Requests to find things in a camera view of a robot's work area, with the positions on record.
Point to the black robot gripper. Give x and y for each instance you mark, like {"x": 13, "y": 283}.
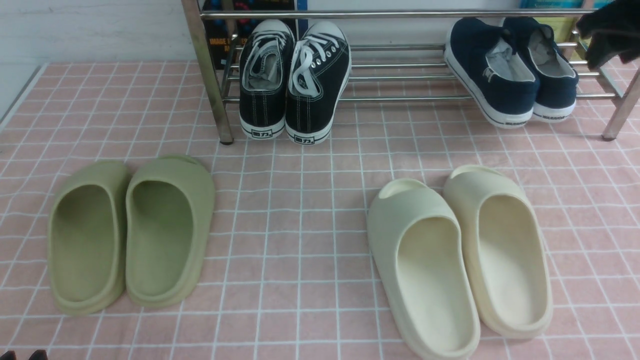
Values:
{"x": 613, "y": 30}

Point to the cream foam slide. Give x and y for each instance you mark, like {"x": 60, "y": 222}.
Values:
{"x": 415, "y": 240}
{"x": 503, "y": 251}

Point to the right black canvas sneaker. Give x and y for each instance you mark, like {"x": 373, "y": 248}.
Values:
{"x": 320, "y": 69}

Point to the black canvas sneaker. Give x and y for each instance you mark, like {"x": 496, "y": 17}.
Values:
{"x": 264, "y": 71}
{"x": 320, "y": 69}

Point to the left cream foam slide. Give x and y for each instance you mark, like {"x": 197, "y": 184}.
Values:
{"x": 415, "y": 240}

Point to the metal shoe rack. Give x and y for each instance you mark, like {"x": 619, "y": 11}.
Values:
{"x": 218, "y": 90}

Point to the left black canvas sneaker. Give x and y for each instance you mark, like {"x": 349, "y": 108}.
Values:
{"x": 264, "y": 71}

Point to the pink checkered tablecloth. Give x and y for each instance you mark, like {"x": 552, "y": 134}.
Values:
{"x": 287, "y": 273}

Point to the left green foam slide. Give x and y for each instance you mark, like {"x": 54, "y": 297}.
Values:
{"x": 86, "y": 238}

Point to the right green foam slide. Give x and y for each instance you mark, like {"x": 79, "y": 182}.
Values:
{"x": 169, "y": 208}

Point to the dark printed box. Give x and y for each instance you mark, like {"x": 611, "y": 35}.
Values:
{"x": 219, "y": 40}

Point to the right cream foam slide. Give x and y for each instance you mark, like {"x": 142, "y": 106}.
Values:
{"x": 503, "y": 251}

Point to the green foam slide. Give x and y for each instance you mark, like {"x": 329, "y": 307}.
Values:
{"x": 86, "y": 238}
{"x": 169, "y": 208}

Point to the navy slip-on shoe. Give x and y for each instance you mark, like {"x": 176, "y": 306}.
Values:
{"x": 486, "y": 60}
{"x": 556, "y": 77}

